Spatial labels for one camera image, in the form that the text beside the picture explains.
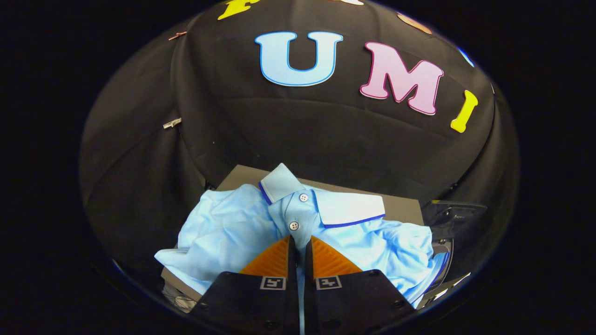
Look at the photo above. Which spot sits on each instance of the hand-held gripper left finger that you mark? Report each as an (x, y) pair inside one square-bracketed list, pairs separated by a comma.
[(251, 302)]

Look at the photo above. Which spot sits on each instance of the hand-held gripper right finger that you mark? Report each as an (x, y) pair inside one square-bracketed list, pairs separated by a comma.
[(349, 302)]

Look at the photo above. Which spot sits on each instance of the light blue polo shirt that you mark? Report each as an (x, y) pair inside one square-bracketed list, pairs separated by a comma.
[(223, 232)]

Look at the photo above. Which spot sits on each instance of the grey washing machine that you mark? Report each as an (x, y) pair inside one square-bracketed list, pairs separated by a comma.
[(442, 251)]

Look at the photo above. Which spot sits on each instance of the silver clip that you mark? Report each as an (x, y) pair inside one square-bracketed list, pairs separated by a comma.
[(172, 123)]

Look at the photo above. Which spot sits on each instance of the red clip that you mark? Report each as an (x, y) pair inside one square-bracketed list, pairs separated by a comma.
[(177, 35)]

